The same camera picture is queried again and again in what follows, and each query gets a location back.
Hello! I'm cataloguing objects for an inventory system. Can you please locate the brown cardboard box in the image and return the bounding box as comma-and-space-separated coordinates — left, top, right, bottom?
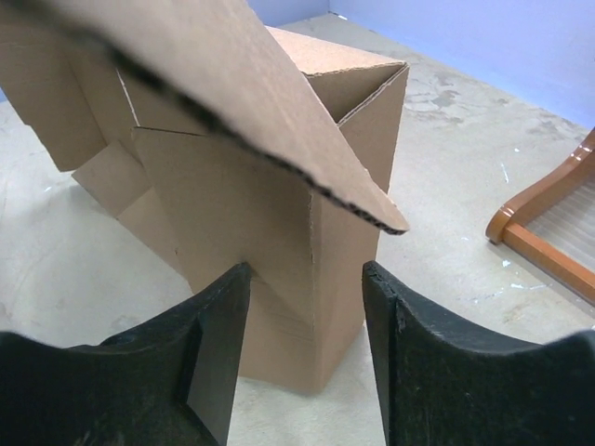
1, 1, 409, 394

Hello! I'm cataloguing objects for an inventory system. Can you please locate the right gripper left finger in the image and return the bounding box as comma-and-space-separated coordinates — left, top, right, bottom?
1, 263, 251, 445

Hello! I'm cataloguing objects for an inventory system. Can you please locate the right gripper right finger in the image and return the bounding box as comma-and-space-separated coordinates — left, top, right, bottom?
362, 261, 594, 445

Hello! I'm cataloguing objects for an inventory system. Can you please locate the wooden three-tier rack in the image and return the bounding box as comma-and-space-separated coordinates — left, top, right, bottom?
485, 132, 594, 304

